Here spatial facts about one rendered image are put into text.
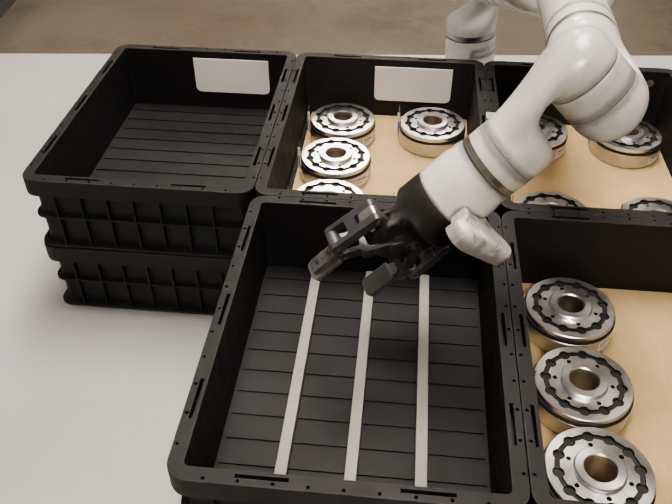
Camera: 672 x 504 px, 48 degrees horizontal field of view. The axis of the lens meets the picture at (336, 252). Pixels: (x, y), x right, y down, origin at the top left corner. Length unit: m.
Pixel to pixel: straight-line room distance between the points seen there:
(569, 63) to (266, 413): 0.45
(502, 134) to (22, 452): 0.67
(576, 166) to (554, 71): 0.54
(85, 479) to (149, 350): 0.21
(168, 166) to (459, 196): 0.59
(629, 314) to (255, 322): 0.45
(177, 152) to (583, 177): 0.62
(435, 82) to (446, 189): 0.56
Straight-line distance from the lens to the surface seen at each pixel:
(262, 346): 0.87
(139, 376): 1.04
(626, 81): 0.70
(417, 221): 0.72
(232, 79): 1.29
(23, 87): 1.78
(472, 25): 1.41
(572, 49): 0.68
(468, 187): 0.70
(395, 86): 1.26
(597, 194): 1.15
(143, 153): 1.22
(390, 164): 1.16
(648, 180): 1.21
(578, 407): 0.80
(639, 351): 0.92
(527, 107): 0.69
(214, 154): 1.19
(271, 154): 1.02
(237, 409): 0.81
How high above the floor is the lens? 1.46
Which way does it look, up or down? 40 degrees down
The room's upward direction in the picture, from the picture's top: straight up
